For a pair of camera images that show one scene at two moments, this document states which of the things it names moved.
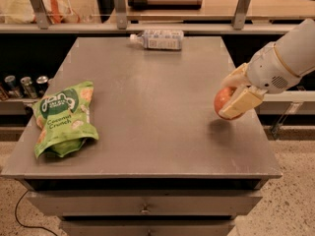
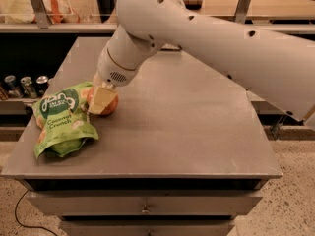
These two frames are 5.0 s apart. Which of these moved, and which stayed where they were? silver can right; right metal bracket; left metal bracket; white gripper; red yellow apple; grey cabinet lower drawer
Moved: red yellow apple; white gripper
Stayed: silver can right; grey cabinet lower drawer; right metal bracket; left metal bracket
